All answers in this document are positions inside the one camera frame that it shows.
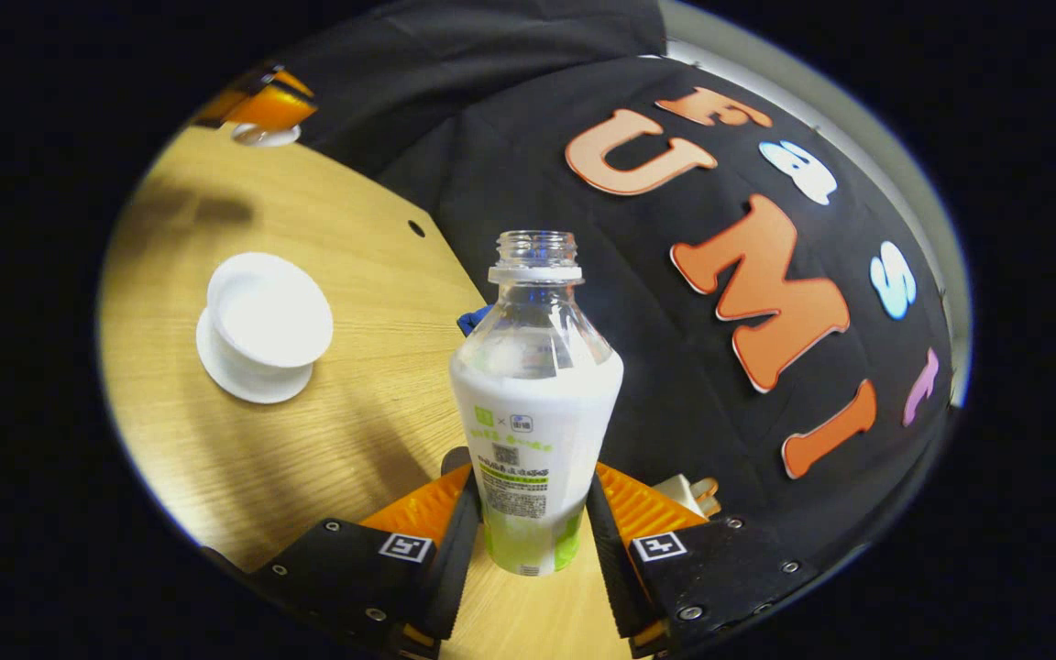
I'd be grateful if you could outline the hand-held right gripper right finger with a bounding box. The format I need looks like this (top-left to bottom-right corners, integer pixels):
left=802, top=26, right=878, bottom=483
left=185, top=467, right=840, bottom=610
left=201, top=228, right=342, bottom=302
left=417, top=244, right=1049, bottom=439
left=586, top=461, right=830, bottom=659

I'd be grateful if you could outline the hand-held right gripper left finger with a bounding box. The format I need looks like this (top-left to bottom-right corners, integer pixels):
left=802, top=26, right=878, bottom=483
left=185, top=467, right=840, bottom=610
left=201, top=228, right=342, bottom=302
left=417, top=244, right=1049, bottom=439
left=248, top=463, right=485, bottom=659

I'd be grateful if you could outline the clear water bottle white label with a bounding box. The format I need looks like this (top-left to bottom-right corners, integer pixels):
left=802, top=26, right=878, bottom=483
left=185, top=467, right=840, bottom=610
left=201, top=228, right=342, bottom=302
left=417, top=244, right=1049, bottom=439
left=449, top=230, right=625, bottom=578

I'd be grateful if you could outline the white teacup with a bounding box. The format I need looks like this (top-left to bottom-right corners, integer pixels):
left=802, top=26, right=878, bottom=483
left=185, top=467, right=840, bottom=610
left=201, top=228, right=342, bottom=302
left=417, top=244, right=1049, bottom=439
left=207, top=253, right=335, bottom=369

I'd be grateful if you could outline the cream toaster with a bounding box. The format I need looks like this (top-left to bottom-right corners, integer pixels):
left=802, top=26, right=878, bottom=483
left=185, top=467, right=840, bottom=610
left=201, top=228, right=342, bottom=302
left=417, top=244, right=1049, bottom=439
left=652, top=474, right=723, bottom=519

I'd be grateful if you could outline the black backdrop cloth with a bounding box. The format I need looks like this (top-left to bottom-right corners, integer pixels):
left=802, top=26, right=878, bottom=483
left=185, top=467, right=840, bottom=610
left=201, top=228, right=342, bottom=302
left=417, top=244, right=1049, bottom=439
left=290, top=0, right=668, bottom=175
left=377, top=55, right=955, bottom=588

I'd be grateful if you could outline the white saucer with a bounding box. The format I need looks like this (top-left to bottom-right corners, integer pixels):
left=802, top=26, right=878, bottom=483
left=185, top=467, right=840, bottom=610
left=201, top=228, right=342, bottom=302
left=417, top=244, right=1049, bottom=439
left=195, top=307, right=315, bottom=405

